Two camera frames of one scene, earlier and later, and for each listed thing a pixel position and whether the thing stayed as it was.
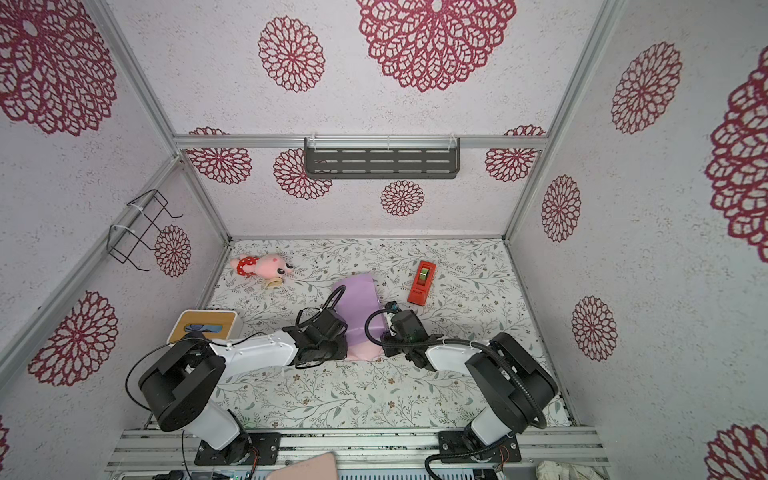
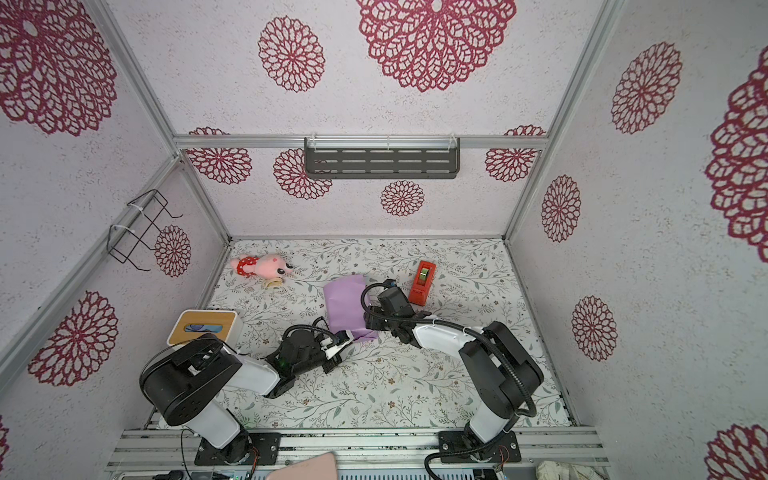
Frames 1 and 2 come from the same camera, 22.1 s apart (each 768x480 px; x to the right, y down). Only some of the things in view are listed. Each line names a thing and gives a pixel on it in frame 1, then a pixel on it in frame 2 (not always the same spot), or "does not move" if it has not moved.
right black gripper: (386, 339) to (372, 318)
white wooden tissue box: (216, 324) does not move
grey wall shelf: (381, 157) does not move
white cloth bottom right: (553, 470) does not move
